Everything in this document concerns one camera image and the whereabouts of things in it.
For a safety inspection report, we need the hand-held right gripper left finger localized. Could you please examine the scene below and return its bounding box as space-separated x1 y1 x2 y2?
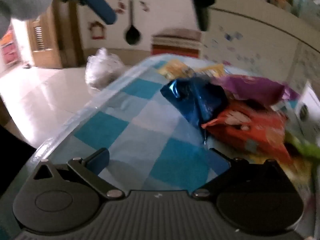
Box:
34 148 125 200

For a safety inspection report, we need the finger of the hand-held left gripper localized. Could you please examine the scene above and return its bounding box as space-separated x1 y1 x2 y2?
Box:
84 0 118 25

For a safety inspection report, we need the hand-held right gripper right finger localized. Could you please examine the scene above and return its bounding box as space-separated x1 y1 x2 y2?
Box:
192 149 288 200

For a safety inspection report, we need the orange snack packet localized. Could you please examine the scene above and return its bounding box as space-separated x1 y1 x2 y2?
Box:
202 102 293 163

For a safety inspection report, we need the blue foil snack packet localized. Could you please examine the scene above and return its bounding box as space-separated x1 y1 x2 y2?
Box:
160 79 228 145

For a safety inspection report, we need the purple snack packet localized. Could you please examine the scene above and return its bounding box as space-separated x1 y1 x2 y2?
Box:
212 76 299 108

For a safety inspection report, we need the blue checkered tablecloth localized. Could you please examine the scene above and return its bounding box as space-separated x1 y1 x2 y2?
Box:
37 57 320 189

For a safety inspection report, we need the wooden cabinet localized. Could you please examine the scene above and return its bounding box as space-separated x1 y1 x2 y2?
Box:
27 2 85 69

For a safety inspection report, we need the white plastic bag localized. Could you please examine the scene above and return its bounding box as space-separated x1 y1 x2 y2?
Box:
85 47 126 90

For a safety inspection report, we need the pink storage shelf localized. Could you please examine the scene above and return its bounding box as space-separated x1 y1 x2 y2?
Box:
0 27 21 67

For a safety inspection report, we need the red carton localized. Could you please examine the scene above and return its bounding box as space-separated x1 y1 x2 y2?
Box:
151 29 203 58

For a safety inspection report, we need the cream cabinet with stickers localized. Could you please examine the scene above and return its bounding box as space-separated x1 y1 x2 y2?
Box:
202 0 320 100

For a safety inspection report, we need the teal and white box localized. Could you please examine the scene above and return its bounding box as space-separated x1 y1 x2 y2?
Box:
292 0 319 18

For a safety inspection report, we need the red house wall sticker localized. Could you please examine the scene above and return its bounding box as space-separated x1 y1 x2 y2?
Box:
88 21 107 40

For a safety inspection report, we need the black vase wall sticker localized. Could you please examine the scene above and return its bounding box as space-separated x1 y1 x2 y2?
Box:
122 0 142 46

